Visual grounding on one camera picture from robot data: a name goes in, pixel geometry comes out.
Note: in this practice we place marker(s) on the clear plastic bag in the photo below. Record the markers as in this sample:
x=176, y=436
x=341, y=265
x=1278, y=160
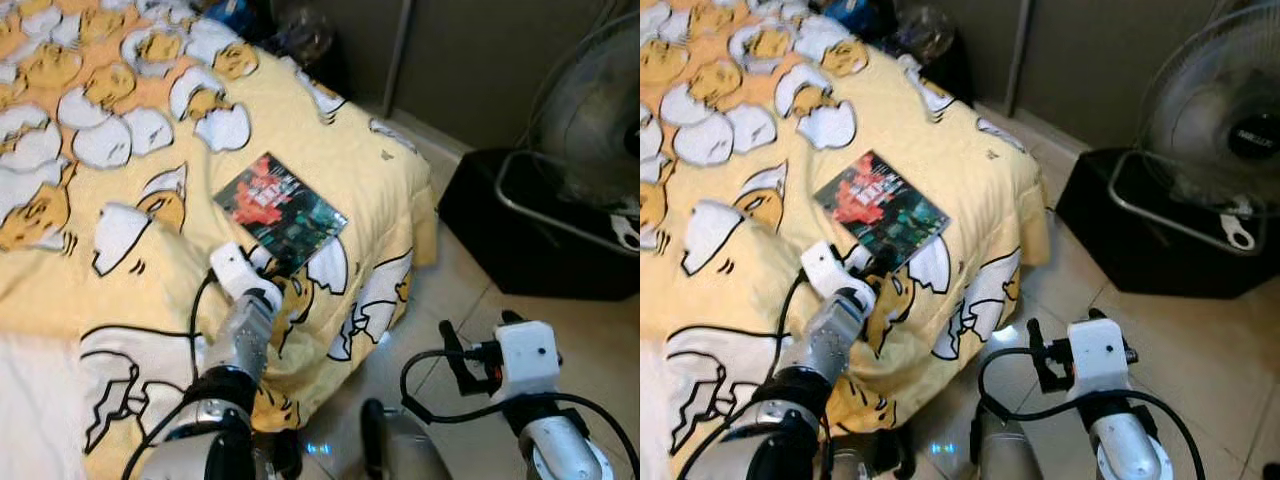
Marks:
x=922, y=32
x=300, y=35

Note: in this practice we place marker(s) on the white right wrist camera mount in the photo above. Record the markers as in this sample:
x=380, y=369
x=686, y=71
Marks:
x=525, y=360
x=1100, y=360

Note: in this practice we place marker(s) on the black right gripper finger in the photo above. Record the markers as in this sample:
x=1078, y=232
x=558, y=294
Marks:
x=1038, y=358
x=1098, y=315
x=512, y=317
x=457, y=360

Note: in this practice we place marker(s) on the grey robot right leg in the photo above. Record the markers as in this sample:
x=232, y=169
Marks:
x=1010, y=455
x=410, y=450

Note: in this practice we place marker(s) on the blue packet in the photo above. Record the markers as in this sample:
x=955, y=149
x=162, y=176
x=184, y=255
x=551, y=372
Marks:
x=850, y=12
x=232, y=12

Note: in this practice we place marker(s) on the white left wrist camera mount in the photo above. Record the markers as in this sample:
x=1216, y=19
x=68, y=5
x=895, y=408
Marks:
x=235, y=270
x=830, y=268

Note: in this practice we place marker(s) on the black box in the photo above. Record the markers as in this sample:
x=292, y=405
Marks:
x=520, y=260
x=1130, y=260

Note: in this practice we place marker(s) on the dark red cover magazine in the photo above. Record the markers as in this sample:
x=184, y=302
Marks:
x=280, y=210
x=880, y=210

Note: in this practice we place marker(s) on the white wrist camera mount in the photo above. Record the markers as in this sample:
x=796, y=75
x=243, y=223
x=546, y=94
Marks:
x=525, y=360
x=235, y=270
x=830, y=268
x=1100, y=360

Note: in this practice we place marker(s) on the grey upright pole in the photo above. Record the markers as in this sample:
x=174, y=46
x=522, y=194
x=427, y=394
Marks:
x=397, y=60
x=1018, y=60

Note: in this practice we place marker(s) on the yellow egg cartoon blanket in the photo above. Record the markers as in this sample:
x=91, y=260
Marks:
x=330, y=170
x=960, y=170

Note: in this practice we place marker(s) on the white quilted bed sheet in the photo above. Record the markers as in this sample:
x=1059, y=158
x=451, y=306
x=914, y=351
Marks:
x=30, y=420
x=650, y=420

